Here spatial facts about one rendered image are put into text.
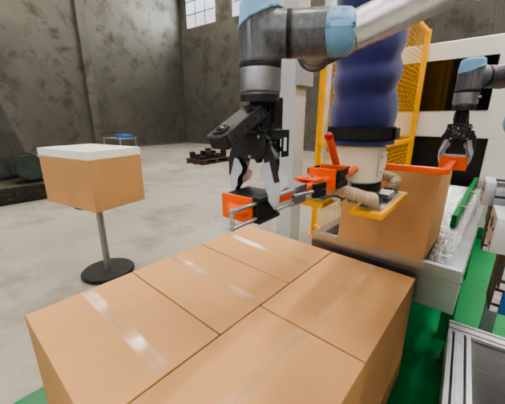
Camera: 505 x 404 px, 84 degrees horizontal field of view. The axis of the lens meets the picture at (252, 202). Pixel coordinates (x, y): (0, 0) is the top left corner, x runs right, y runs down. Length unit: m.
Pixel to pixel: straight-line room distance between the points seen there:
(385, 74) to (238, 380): 0.96
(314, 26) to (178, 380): 0.87
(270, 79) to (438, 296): 1.27
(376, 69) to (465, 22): 9.76
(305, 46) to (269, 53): 0.06
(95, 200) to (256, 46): 1.74
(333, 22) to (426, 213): 1.06
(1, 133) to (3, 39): 6.76
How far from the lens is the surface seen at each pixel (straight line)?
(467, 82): 1.27
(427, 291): 1.55
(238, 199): 0.53
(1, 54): 12.44
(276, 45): 0.53
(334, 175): 0.80
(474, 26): 10.69
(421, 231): 1.46
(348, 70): 1.01
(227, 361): 0.94
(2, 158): 6.11
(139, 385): 0.94
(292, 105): 2.44
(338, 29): 0.53
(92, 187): 2.09
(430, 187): 1.43
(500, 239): 0.90
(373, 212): 0.92
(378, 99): 0.99
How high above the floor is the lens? 1.22
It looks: 16 degrees down
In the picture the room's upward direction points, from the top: straight up
